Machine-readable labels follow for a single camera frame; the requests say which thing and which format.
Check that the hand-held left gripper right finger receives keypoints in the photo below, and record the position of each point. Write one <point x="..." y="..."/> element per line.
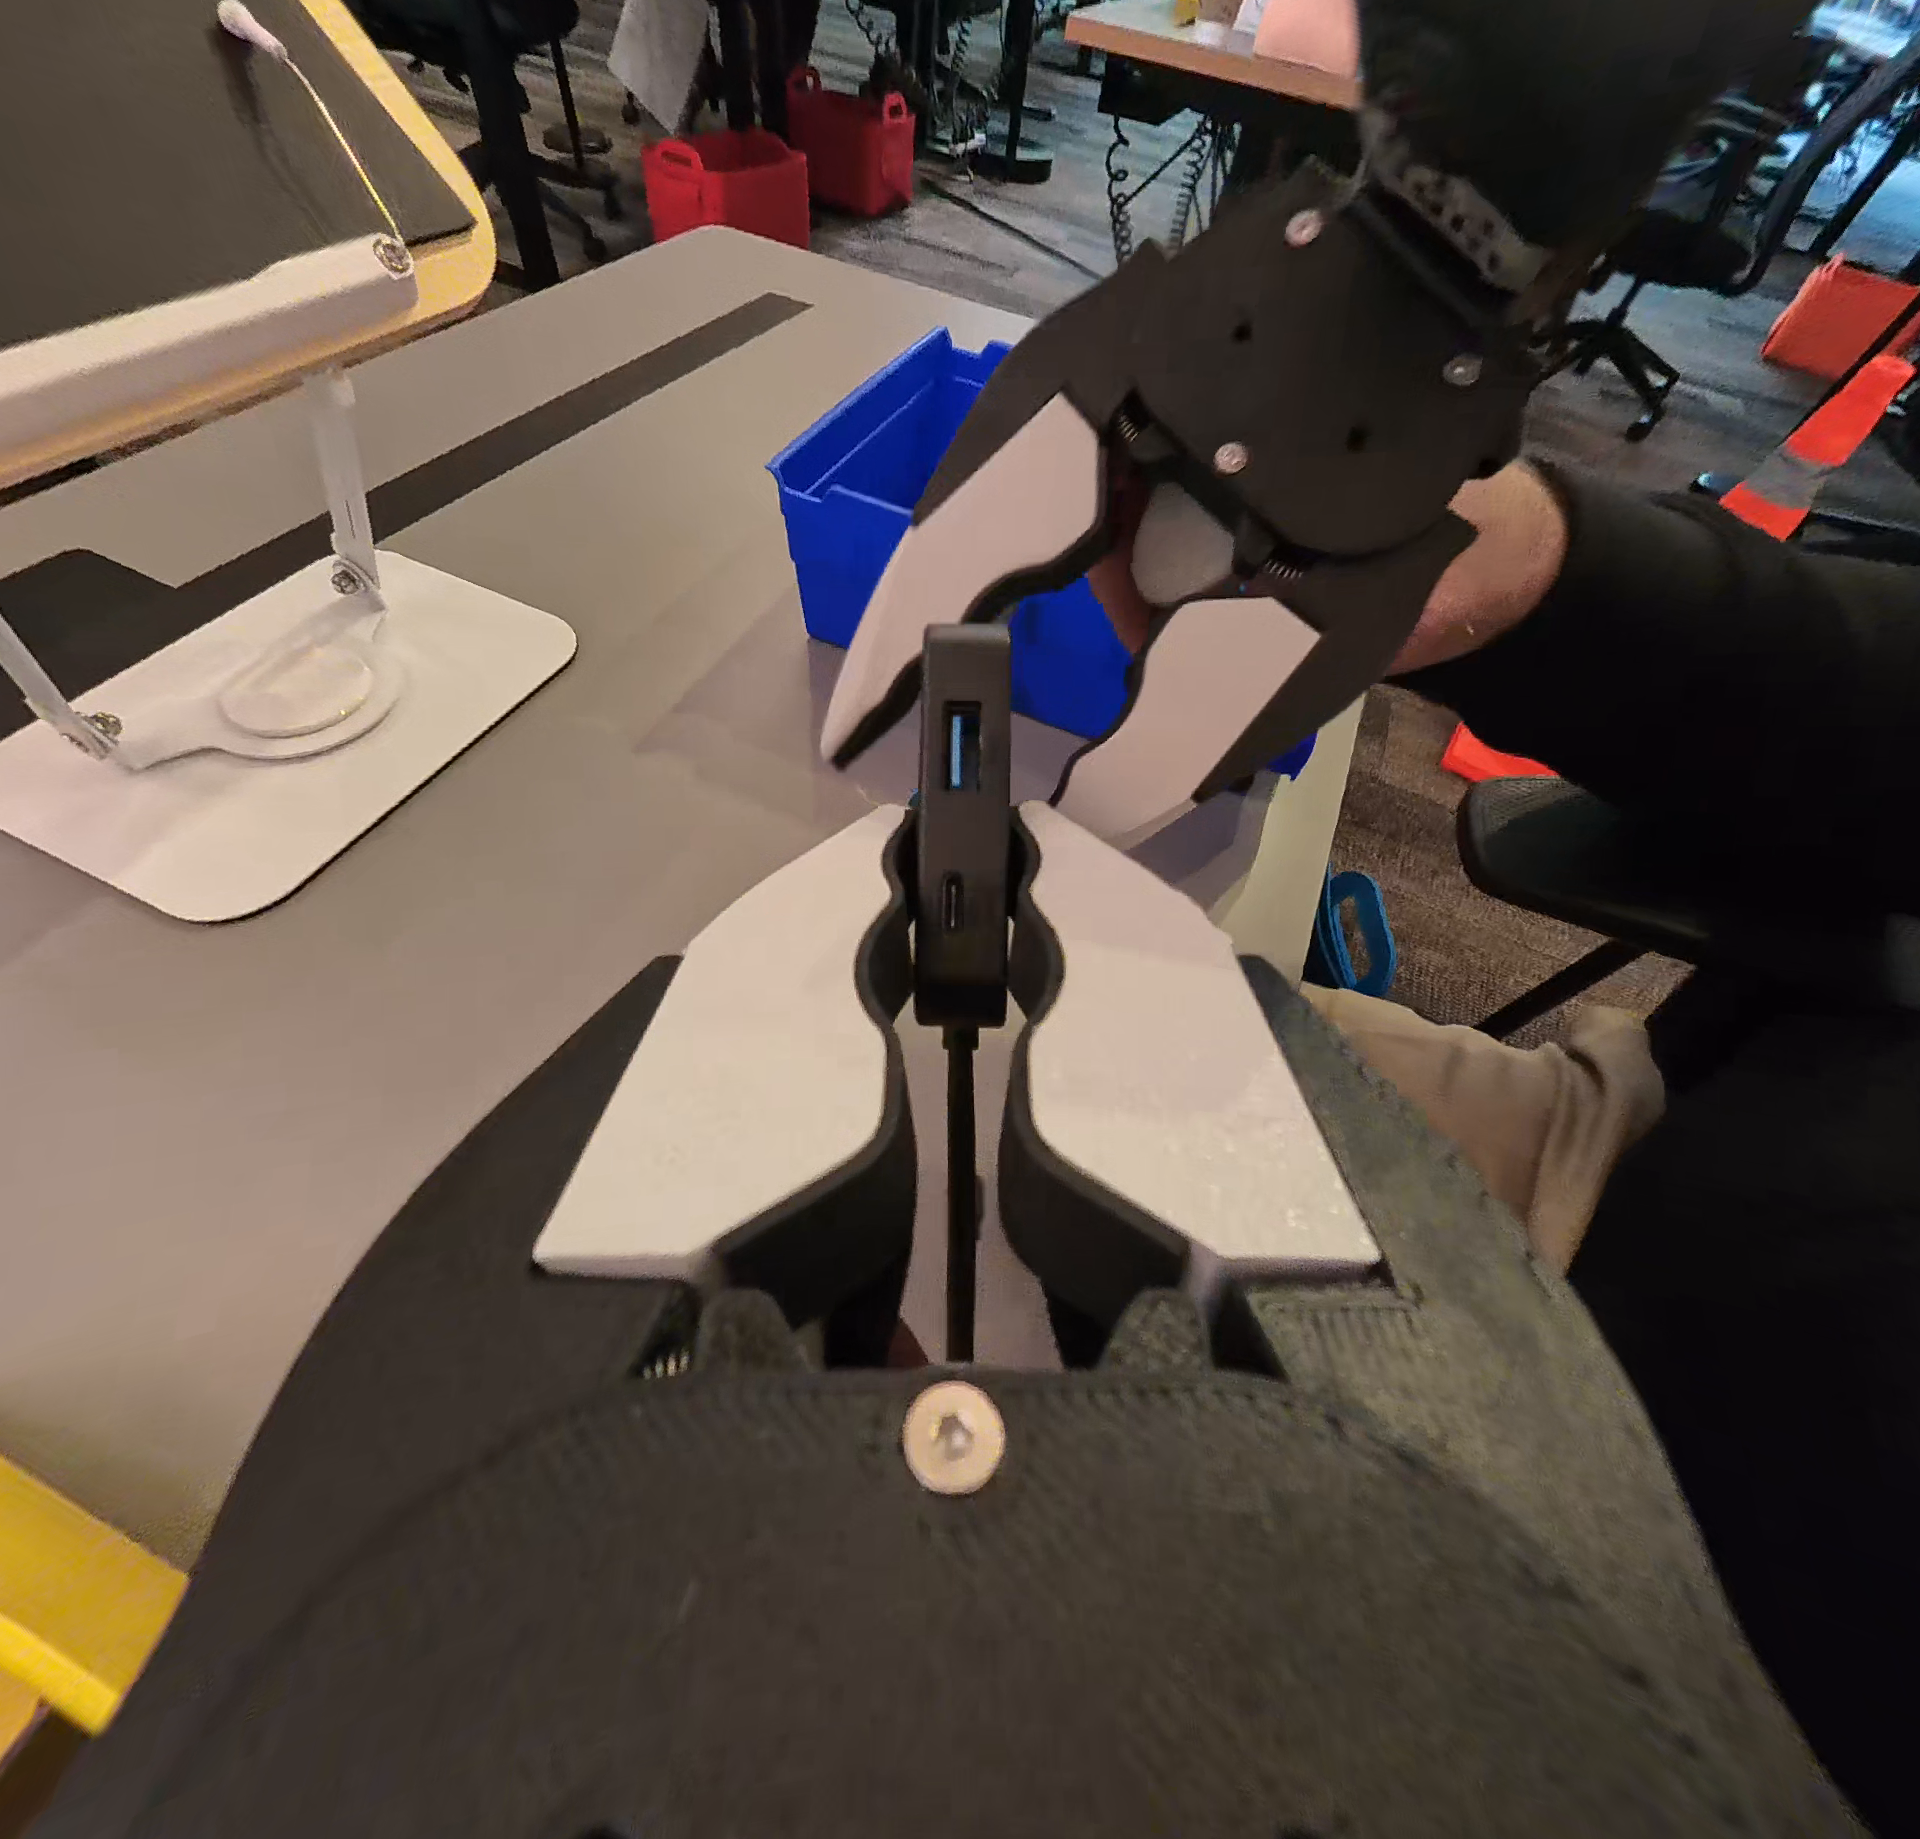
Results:
<point x="1192" y="1104"/>

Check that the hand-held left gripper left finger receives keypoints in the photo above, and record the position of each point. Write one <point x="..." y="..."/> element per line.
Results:
<point x="721" y="1104"/>

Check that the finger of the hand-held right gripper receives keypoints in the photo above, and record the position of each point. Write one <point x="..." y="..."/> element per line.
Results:
<point x="990" y="518"/>
<point x="1216" y="699"/>

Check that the blue plastic bin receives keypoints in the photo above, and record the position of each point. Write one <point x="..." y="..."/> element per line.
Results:
<point x="855" y="518"/>

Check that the black usb hub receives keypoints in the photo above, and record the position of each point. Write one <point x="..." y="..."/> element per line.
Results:
<point x="968" y="848"/>

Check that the person's right forearm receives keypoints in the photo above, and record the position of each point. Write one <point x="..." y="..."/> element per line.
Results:
<point x="1726" y="668"/>

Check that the person's right hand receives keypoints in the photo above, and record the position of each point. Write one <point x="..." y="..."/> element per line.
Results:
<point x="1492" y="563"/>

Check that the person's leg in khaki pants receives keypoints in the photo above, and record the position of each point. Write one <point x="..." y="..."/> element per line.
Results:
<point x="1500" y="1104"/>

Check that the wooden background desk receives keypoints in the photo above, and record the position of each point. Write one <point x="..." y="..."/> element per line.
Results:
<point x="1155" y="47"/>

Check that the black office chair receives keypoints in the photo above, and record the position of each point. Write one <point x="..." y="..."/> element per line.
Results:
<point x="1546" y="848"/>

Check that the white tilting stand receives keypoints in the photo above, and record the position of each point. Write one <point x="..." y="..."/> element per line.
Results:
<point x="375" y="759"/>

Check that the orange reflective cone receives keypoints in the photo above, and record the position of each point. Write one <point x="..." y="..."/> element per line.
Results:
<point x="1800" y="467"/>

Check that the orange fabric bin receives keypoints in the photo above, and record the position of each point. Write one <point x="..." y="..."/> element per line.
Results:
<point x="1838" y="318"/>

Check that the person's black jacket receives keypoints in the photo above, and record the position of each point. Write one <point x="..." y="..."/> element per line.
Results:
<point x="1800" y="1269"/>

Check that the yellow plastic bin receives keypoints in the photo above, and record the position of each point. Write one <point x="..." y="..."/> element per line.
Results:
<point x="76" y="1585"/>

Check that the wooden board with black mat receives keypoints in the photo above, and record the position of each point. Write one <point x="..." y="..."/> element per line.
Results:
<point x="151" y="113"/>

